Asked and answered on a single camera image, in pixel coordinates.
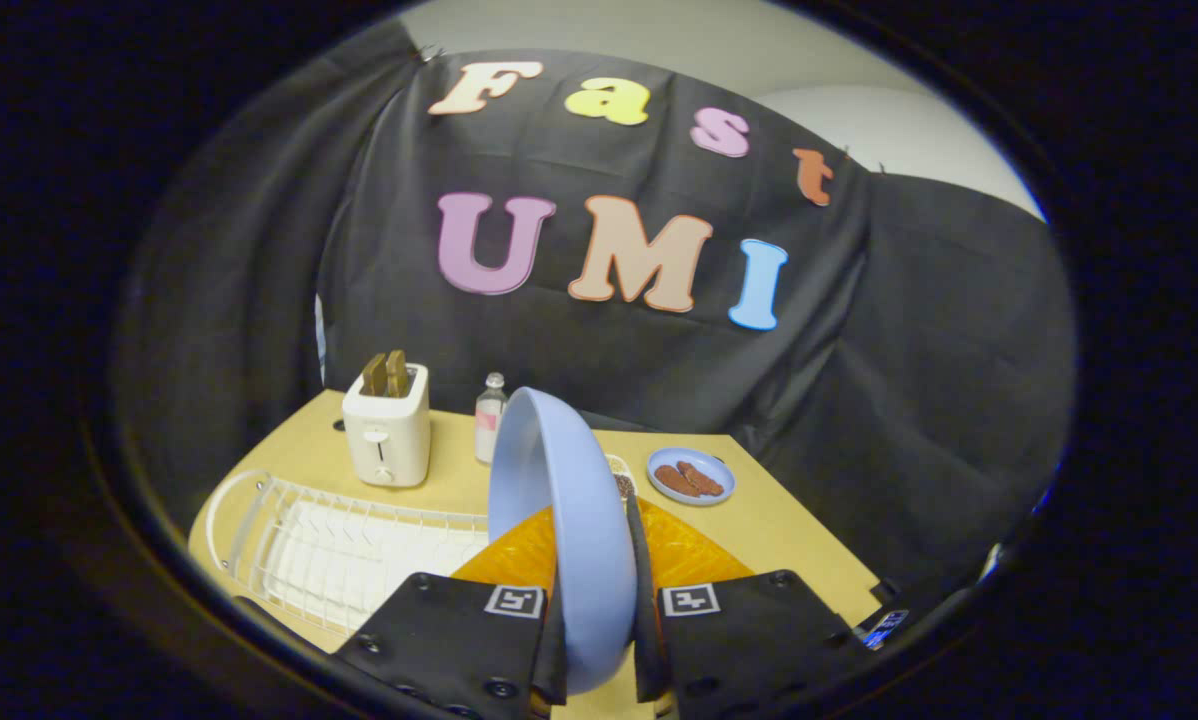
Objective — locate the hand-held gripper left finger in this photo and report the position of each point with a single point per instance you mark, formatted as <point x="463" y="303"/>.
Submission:
<point x="459" y="640"/>

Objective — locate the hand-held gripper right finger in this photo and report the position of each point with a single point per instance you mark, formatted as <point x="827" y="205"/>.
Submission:
<point x="749" y="640"/>

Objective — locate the light blue plate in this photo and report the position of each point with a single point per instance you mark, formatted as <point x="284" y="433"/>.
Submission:
<point x="579" y="520"/>

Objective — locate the small blue plate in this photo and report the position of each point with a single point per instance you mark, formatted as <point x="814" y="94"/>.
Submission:
<point x="691" y="474"/>

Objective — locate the brown sausage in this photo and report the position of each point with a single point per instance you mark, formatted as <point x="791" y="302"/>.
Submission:
<point x="701" y="478"/>
<point x="675" y="481"/>

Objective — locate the small container with dark contents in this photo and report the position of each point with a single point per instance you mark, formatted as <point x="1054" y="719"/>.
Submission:
<point x="621" y="483"/>

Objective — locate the small clear bottle pink label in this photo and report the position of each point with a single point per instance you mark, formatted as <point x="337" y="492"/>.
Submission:
<point x="489" y="425"/>

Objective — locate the white toaster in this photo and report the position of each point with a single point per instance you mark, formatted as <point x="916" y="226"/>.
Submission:
<point x="387" y="435"/>

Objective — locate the brown toast slice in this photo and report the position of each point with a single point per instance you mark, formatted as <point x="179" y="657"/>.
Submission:
<point x="375" y="375"/>
<point x="397" y="372"/>

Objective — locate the black backdrop cloth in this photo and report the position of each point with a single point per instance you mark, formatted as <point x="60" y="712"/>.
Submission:
<point x="859" y="330"/>

